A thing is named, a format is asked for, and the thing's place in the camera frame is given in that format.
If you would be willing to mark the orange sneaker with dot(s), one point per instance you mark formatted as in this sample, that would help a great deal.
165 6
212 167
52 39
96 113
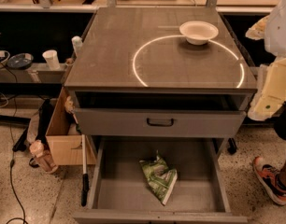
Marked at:
268 176

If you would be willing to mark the dark blue plate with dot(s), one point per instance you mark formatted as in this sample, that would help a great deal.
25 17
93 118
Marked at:
20 61

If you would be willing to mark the white paper cup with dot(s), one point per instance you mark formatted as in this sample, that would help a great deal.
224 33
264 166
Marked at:
51 58

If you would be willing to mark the green jalapeno chip bag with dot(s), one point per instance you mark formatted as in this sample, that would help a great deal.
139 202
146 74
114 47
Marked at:
160 178

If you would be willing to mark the white bowl on shelf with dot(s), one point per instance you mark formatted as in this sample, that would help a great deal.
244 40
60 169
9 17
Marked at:
4 56

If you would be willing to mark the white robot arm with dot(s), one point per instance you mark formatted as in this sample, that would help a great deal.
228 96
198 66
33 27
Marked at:
275 31

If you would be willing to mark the white paper bowl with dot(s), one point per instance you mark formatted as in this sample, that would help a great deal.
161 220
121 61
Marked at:
198 32

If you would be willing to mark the white stick black handle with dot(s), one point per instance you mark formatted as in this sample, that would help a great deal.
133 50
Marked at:
85 178

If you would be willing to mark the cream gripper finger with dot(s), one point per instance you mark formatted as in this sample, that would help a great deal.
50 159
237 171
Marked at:
257 30
271 94

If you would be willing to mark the white bottle beside cabinet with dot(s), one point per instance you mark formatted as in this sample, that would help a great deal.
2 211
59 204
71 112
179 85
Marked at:
77 44

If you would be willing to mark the open grey middle drawer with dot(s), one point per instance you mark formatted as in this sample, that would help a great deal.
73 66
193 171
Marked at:
120 193

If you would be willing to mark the cardboard box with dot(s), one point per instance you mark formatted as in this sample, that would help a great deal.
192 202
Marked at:
63 137

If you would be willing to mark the grey drawer cabinet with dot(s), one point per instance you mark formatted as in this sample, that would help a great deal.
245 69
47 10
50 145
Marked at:
136 58

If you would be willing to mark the grey top drawer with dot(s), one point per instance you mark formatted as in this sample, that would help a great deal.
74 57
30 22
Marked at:
159 123

